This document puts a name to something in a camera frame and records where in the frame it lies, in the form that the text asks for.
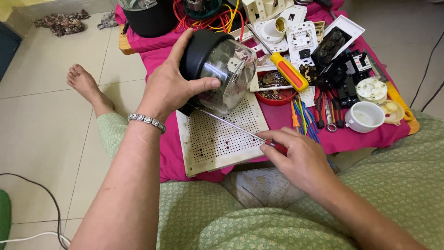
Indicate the person's left hand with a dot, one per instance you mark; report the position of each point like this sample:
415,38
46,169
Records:
166,86

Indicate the person's right hand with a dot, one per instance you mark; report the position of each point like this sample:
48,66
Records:
300,163

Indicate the black and clear blender jar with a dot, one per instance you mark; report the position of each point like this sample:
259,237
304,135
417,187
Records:
222,71

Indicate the person's green patterned clothing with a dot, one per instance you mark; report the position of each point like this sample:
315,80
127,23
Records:
295,215

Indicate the small silver spanner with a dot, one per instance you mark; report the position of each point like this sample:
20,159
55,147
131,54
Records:
330,119

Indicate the pink cloth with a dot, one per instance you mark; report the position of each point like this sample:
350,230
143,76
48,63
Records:
277,114

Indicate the black blender base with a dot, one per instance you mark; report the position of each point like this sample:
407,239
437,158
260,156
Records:
149,19

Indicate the red bowl of screws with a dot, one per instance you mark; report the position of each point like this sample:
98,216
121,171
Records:
275,97

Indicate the white perforated board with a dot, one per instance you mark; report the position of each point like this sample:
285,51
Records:
222,137

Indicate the person's left foot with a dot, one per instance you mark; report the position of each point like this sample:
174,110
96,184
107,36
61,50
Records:
86,88

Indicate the green motor housing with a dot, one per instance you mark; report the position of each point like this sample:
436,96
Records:
201,7

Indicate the grey crumpled rag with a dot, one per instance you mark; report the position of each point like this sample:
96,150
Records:
107,20

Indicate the white tray of brass parts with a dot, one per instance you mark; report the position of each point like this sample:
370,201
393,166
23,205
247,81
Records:
269,79

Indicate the white round ceiling rose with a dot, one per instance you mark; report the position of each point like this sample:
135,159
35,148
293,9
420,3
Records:
372,90

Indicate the cream plastic fitting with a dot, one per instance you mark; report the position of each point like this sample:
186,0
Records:
393,111

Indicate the black circuit breaker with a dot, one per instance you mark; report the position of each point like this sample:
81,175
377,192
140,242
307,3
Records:
359,64

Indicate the white lamp holder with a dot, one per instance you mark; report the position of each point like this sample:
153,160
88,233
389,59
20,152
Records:
274,31

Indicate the patterned rag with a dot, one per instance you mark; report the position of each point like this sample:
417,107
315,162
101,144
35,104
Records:
62,22

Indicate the black burnt switch board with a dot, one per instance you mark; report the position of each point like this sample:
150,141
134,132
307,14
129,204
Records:
327,47

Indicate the white switch plate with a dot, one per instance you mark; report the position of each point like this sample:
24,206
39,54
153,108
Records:
301,43

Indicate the white switch box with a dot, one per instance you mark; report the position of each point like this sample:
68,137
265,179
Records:
265,8

